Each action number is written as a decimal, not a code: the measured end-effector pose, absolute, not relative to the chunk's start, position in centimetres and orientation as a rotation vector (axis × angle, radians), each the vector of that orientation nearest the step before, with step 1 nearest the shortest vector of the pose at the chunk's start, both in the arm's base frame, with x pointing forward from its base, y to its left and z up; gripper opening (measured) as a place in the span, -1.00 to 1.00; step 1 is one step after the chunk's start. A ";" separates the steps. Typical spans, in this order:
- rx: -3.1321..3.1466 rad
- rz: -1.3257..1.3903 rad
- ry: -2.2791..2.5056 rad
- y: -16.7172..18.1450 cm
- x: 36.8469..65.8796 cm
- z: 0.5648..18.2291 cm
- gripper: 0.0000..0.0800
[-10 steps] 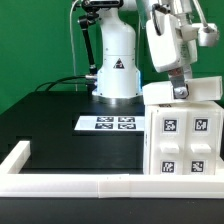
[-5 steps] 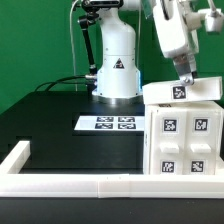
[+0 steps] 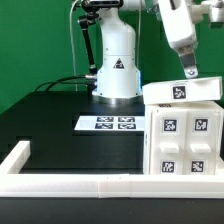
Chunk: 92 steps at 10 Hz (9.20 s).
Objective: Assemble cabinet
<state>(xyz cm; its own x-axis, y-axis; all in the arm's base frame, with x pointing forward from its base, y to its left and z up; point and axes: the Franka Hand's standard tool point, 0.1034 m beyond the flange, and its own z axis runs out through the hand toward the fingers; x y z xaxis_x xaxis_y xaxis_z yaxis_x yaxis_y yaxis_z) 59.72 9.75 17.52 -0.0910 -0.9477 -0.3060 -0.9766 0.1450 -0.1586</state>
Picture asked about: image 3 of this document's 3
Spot white border frame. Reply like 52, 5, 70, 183
0, 141, 224, 199

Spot white cabinet top block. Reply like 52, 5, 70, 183
143, 76, 223, 105

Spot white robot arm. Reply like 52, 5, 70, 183
92, 0, 198, 104

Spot white marker base plate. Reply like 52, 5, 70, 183
74, 116, 144, 131

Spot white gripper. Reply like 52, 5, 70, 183
158, 0, 198, 79

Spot white hanging cable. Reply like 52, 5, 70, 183
69, 0, 82, 92

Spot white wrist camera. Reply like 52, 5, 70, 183
190, 0, 224, 29

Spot white cabinet body box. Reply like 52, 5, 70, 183
143, 101, 223, 175

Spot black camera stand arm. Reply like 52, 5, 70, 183
78, 0, 123, 77

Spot white cabinet door panel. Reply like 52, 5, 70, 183
150, 112, 186, 175

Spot black cables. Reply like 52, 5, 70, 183
34, 75, 98, 92

